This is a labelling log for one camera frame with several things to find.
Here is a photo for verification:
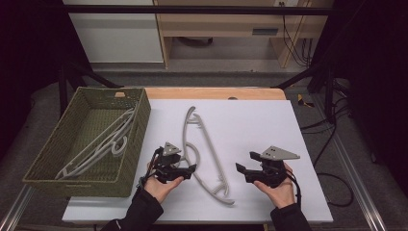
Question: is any black curtain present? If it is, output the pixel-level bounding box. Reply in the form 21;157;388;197
311;0;408;196
0;0;92;158

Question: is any aluminium rail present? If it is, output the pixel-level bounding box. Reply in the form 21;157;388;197
315;94;390;231
0;184;37;231

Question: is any black floor cable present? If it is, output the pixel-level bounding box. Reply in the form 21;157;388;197
300;95;352;167
316;172;355;208

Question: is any light wooden desk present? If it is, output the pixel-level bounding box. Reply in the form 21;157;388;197
153;0;335;69

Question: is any white table mat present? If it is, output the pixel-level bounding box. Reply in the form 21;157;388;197
62;98;335;225

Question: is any person's left hand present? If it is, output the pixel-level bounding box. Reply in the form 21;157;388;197
143;175;185;204

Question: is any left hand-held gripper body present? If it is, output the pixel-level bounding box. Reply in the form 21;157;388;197
154;141;191;185

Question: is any grey plastic clothes hanger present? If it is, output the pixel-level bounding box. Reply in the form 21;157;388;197
62;119;134;177
181;105;236;206
55;107;139;181

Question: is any right hand-held gripper cable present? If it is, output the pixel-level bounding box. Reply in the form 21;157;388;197
284;168;303;208

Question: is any black hanging cable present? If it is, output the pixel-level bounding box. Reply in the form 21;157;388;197
300;38;315;66
278;1;306;67

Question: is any black metal stand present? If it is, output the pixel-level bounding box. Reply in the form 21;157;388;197
58;62;125;116
270;62;339;122

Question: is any white cabinet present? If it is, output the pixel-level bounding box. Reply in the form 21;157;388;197
62;0;166;64

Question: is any hand-held gripper cable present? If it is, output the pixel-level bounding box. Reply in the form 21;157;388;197
138;146;165;191
284;168;303;208

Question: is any green woven basket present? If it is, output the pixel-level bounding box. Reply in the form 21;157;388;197
22;86;152;198

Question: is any office chair base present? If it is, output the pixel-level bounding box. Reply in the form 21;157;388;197
175;36;215;46

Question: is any person's right hand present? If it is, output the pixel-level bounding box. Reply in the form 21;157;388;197
253;163;296;210

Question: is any grey recessed drawer handle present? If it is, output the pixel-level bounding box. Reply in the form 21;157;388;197
251;28;280;37

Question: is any black horizontal frame bar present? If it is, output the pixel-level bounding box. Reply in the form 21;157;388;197
63;4;336;16

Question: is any small yellow black tool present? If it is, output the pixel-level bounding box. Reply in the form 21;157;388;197
296;93;316;109

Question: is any left hand-held gripper cable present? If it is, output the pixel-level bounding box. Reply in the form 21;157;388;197
138;146;165;191

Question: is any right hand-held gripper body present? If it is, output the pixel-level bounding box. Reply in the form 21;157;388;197
252;145;301;189

